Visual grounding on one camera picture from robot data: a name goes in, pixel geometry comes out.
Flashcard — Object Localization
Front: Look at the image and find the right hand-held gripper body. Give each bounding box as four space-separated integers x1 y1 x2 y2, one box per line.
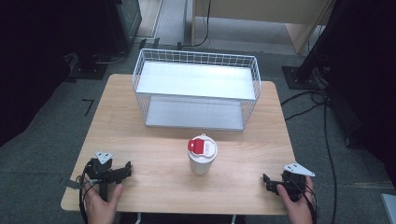
276 161 316 203

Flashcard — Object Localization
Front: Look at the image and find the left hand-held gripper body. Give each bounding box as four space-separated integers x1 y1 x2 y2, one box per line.
83 150 127 202

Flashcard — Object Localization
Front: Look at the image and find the white cup with red lid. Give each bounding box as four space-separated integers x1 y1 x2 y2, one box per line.
187 133 219 175

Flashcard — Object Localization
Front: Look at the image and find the white wire two-tier rack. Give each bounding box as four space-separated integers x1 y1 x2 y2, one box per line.
132 48 262 133

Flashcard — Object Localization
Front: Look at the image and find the person's right hand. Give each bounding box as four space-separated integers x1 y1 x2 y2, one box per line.
276 175 316 224

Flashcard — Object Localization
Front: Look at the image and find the person's left hand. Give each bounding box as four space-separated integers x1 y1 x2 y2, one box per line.
82 182 124 224

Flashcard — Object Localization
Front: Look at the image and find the pale flat panel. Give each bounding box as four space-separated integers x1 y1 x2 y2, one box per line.
379 192 396 224

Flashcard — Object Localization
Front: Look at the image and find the black metal stand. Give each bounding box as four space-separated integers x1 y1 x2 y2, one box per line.
281 0 354 91

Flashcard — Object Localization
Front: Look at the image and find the dark curtain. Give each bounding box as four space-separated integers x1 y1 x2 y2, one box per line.
323 0 396 188
0 0 118 147

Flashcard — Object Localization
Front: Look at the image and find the black cabinet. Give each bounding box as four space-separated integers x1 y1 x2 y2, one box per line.
104 0 143 54

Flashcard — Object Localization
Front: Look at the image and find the light wooden furniture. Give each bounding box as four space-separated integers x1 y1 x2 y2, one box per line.
191 0 338 56

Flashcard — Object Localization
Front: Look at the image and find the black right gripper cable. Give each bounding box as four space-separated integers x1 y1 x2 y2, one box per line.
292 178 319 224

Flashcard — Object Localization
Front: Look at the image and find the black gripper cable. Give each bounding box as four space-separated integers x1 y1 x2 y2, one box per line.
76 166 97 224
292 178 319 224

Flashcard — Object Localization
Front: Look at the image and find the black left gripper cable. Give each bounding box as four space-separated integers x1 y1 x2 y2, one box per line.
76 166 97 224

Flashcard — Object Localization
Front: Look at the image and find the long black floor cable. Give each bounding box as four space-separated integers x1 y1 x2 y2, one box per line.
280 89 340 224

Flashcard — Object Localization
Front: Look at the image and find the black stand base plate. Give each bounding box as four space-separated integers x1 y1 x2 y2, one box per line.
64 51 110 82

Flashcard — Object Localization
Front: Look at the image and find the thin black hanging cable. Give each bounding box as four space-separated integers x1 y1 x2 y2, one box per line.
177 0 213 50

